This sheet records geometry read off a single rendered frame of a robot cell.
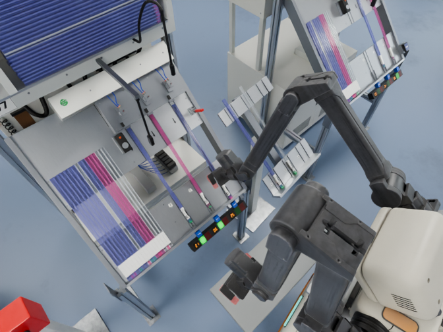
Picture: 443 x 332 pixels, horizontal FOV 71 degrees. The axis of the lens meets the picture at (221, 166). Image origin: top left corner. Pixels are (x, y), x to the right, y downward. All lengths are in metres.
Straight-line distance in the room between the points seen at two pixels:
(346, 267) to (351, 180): 2.11
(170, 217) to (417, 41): 3.43
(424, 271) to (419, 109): 2.63
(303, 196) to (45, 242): 2.19
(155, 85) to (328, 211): 0.99
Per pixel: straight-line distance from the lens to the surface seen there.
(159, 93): 1.30
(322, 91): 0.83
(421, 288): 0.76
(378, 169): 0.95
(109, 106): 1.26
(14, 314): 1.48
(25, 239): 2.58
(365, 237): 0.47
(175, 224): 1.38
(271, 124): 0.96
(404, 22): 4.41
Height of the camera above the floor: 2.01
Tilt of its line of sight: 56 degrees down
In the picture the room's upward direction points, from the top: 2 degrees counter-clockwise
